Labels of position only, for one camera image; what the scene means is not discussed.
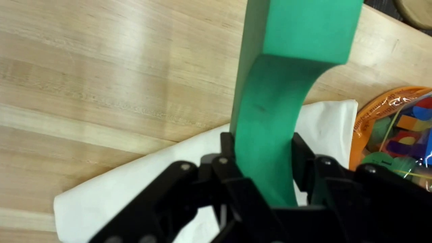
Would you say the colourful plastic toy jar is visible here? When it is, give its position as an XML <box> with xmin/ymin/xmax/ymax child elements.
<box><xmin>348</xmin><ymin>85</ymin><xmax>432</xmax><ymax>193</ymax></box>

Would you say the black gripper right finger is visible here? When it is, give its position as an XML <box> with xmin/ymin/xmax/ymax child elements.
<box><xmin>291</xmin><ymin>131</ymin><xmax>432</xmax><ymax>243</ymax></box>

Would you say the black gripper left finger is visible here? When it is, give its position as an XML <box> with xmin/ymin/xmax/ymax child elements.
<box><xmin>89</xmin><ymin>131</ymin><xmax>281</xmax><ymax>243</ymax></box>

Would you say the white folded cloth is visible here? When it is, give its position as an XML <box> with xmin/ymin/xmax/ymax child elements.
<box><xmin>52</xmin><ymin>100</ymin><xmax>360</xmax><ymax>243</ymax></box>

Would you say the orange leg wooden stool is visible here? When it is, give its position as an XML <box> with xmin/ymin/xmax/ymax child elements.
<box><xmin>394</xmin><ymin>0</ymin><xmax>432</xmax><ymax>32</ymax></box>

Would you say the green arch toy block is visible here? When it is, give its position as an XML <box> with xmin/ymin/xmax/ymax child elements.
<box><xmin>228</xmin><ymin>0</ymin><xmax>364</xmax><ymax>208</ymax></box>

